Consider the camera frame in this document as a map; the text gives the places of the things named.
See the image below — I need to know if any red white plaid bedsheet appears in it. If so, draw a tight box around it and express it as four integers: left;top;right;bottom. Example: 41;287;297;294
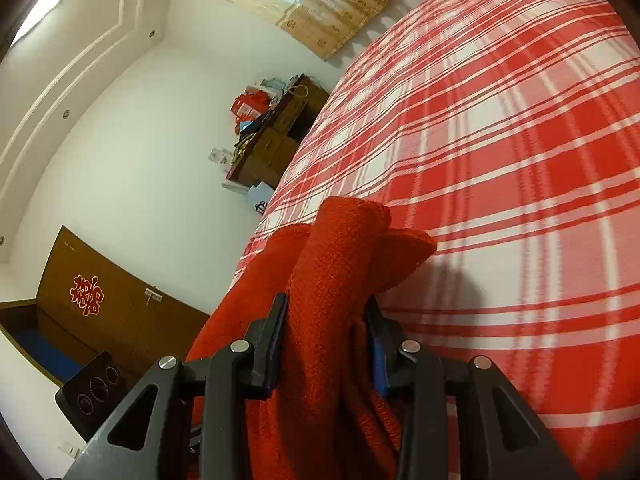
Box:
244;0;639;479

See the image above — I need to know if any white greeting card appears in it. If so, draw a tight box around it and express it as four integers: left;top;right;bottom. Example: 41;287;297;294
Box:
208;148;233;166

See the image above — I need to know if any red knitted sweater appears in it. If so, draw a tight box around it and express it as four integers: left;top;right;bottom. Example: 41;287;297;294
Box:
188;197;436;479

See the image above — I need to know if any brown wooden door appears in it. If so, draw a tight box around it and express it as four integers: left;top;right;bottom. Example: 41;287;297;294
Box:
36;226;208;378

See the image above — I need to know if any white wall socket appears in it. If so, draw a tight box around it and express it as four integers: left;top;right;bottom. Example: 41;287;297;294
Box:
58;442;82;460

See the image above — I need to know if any red gift bag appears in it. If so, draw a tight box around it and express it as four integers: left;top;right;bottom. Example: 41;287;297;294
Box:
230;90;271;134

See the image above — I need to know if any white paper shopping bag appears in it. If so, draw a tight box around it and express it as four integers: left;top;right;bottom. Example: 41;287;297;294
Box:
221;181;274;216

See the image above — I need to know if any brown wooden desk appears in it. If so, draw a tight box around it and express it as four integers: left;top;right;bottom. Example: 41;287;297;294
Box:
226;74;329;188

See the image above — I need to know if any black induction cooktop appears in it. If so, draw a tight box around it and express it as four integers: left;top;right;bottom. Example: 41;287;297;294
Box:
55;352;128;442

